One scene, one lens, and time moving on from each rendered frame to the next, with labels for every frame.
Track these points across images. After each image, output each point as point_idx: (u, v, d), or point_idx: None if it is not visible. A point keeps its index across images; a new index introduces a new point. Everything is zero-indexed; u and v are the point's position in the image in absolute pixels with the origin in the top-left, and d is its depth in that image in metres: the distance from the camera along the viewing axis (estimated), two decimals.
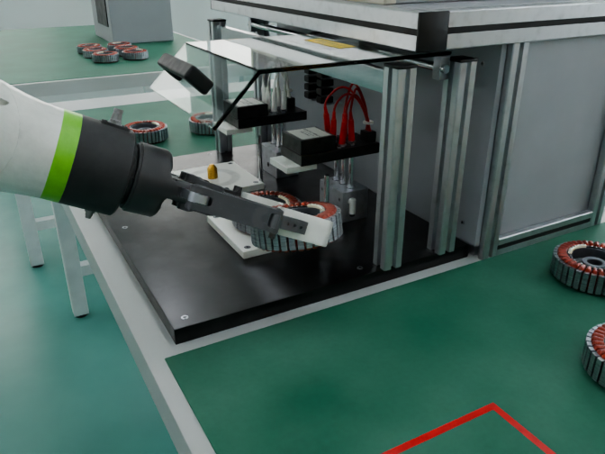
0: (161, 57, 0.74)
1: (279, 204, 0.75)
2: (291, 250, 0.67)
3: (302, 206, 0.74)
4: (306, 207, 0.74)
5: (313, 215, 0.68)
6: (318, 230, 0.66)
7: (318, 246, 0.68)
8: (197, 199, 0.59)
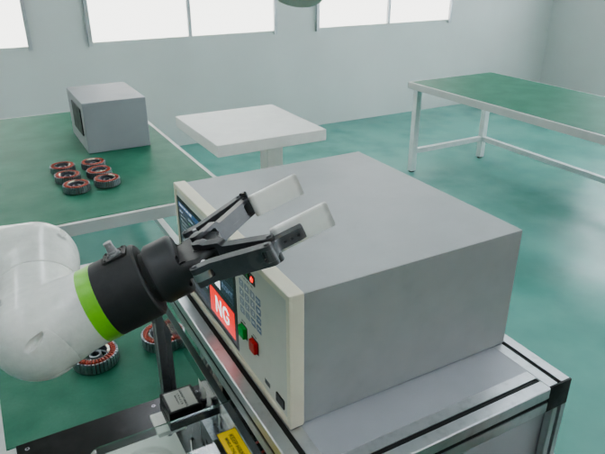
0: None
1: None
2: None
3: None
4: None
5: None
6: (317, 219, 0.65)
7: None
8: (202, 278, 0.64)
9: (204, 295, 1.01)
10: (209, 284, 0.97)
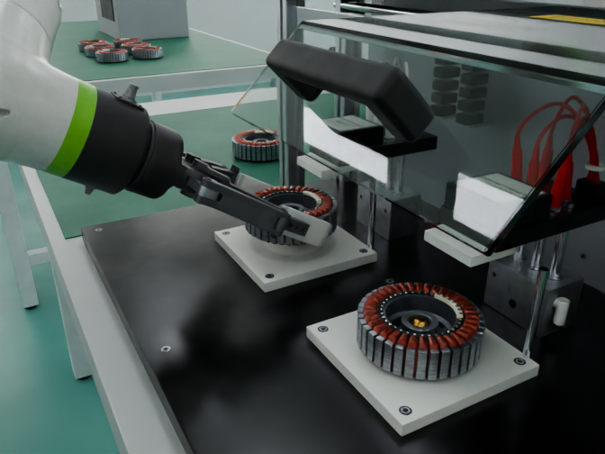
0: (276, 48, 0.33)
1: None
2: None
3: None
4: None
5: None
6: (317, 231, 0.66)
7: None
8: (207, 195, 0.57)
9: None
10: None
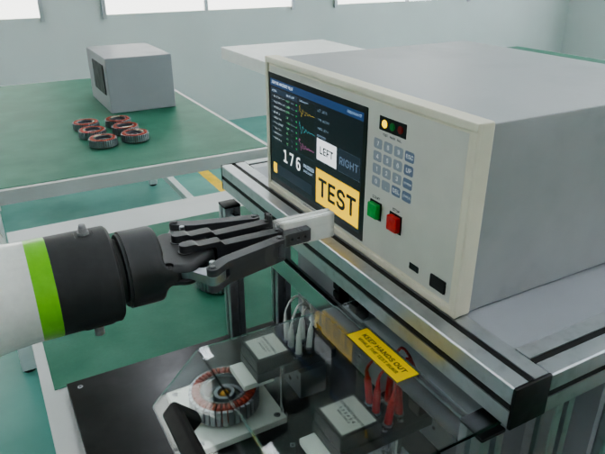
0: (168, 410, 0.56)
1: None
2: None
3: None
4: None
5: None
6: (314, 223, 0.67)
7: None
8: (179, 229, 0.64)
9: (305, 187, 0.84)
10: (316, 168, 0.80)
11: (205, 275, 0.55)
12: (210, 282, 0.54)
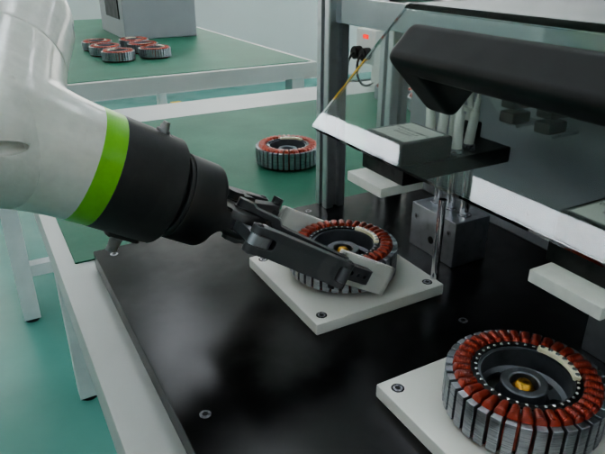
0: (408, 37, 0.22)
1: None
2: None
3: None
4: None
5: None
6: None
7: None
8: None
9: None
10: None
11: (249, 229, 0.48)
12: (248, 237, 0.48)
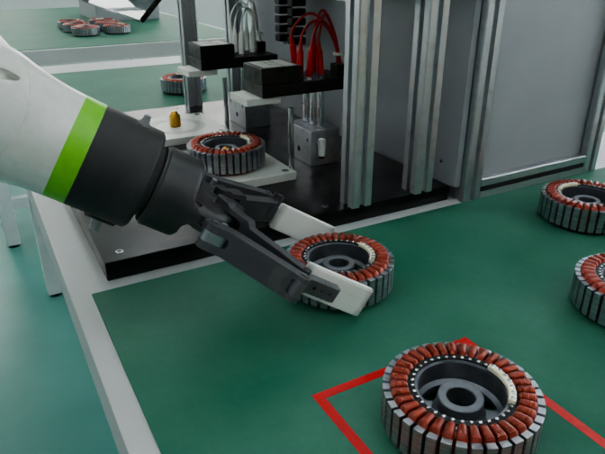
0: None
1: (442, 343, 0.46)
2: None
3: (478, 363, 0.44)
4: (485, 367, 0.44)
5: (493, 425, 0.38)
6: (314, 232, 0.66)
7: None
8: None
9: None
10: None
11: (206, 225, 0.49)
12: (201, 231, 0.49)
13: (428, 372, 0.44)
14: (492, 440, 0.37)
